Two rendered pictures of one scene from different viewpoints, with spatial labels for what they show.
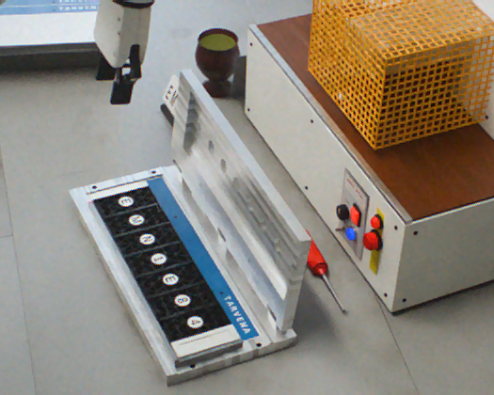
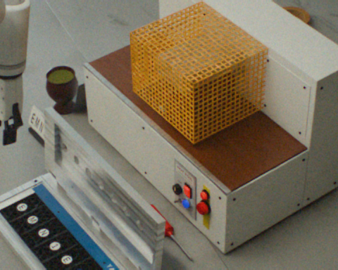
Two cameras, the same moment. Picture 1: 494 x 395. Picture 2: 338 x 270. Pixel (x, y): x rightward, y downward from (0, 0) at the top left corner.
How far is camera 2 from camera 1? 0.22 m
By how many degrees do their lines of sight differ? 2
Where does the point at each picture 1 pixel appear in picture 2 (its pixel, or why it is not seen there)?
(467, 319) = (276, 248)
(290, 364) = not seen: outside the picture
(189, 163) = (61, 171)
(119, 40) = (4, 103)
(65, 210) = not seen: outside the picture
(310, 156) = (146, 151)
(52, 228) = not seen: outside the picture
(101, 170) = not seen: outside the picture
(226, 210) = (96, 203)
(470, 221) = (269, 182)
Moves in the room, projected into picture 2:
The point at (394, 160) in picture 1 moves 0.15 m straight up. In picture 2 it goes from (208, 148) to (209, 94)
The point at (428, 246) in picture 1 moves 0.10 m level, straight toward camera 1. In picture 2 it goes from (243, 206) to (245, 241)
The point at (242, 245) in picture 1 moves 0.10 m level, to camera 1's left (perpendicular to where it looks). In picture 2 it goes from (113, 227) to (66, 231)
